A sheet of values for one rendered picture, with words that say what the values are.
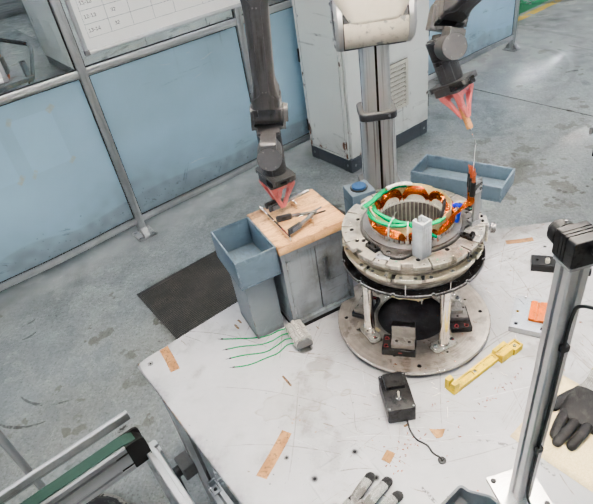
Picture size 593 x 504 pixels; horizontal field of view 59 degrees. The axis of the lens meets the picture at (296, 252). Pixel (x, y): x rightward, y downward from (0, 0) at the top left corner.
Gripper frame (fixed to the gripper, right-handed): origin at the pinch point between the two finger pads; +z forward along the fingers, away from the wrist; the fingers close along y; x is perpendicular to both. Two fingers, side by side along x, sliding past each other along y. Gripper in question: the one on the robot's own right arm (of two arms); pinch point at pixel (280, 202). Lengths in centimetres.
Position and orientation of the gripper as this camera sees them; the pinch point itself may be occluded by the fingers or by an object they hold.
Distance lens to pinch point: 134.6
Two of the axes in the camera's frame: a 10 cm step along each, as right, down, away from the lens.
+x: 8.6, -3.9, 3.3
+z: 1.3, 7.9, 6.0
